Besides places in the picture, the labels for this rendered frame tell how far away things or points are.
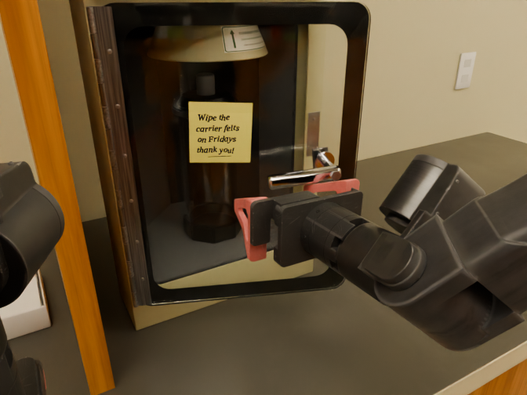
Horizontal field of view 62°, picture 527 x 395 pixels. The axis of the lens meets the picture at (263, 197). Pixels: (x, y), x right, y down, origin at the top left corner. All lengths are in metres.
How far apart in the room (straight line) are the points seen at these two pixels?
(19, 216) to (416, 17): 1.28
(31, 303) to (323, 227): 0.49
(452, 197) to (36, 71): 0.37
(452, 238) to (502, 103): 1.56
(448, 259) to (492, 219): 0.04
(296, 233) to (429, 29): 1.11
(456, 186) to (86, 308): 0.41
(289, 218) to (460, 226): 0.17
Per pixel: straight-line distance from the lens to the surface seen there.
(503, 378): 0.88
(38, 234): 0.28
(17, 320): 0.75
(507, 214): 0.31
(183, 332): 0.70
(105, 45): 0.53
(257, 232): 0.43
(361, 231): 0.39
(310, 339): 0.68
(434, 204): 0.37
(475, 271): 0.30
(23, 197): 0.29
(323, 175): 0.53
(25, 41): 0.45
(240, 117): 0.54
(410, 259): 0.30
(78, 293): 0.54
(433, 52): 1.50
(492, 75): 1.76
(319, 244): 0.42
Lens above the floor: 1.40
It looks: 25 degrees down
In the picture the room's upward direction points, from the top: straight up
